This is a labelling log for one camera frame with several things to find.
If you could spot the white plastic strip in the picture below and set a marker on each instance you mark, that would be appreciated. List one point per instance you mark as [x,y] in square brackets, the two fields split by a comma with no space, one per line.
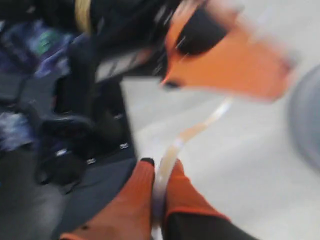
[169,159]

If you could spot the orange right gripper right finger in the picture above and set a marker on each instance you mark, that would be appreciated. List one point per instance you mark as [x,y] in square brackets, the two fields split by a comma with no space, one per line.
[189,216]

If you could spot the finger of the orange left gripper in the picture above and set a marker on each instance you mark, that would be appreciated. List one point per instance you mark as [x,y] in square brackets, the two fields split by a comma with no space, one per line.
[212,48]

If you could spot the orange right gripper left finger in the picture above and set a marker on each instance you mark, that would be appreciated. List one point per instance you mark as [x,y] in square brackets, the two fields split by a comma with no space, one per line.
[128,215]

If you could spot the round metal plate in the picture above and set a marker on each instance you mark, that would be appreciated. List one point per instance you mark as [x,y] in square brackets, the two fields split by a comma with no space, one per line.
[303,117]

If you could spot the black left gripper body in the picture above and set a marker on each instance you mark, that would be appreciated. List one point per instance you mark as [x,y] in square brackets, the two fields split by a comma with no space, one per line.
[128,34]

